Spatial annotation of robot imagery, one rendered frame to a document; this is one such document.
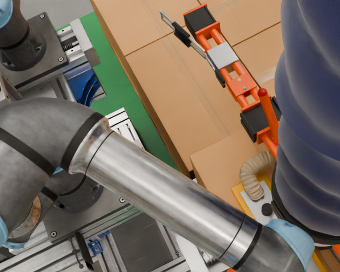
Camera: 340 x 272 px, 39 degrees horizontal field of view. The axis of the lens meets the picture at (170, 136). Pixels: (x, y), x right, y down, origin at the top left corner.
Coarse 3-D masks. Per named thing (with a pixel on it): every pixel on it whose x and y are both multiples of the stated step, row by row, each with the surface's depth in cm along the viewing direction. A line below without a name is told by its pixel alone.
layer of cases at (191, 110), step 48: (96, 0) 218; (144, 0) 214; (192, 0) 210; (240, 0) 205; (144, 48) 202; (192, 48) 199; (240, 48) 195; (144, 96) 206; (192, 96) 189; (192, 144) 180
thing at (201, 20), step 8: (200, 8) 135; (184, 16) 136; (192, 16) 135; (200, 16) 134; (208, 16) 134; (192, 24) 133; (200, 24) 133; (208, 24) 132; (216, 24) 132; (192, 32) 135; (200, 32) 132; (208, 32) 134
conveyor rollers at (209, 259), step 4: (204, 252) 162; (204, 256) 160; (208, 256) 160; (212, 256) 160; (204, 260) 162; (208, 260) 160; (212, 260) 160; (216, 260) 161; (208, 264) 161; (228, 268) 159
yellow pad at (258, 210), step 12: (264, 180) 125; (240, 192) 124; (264, 192) 123; (240, 204) 123; (252, 204) 122; (264, 204) 119; (252, 216) 121; (264, 216) 120; (276, 216) 120; (312, 264) 113
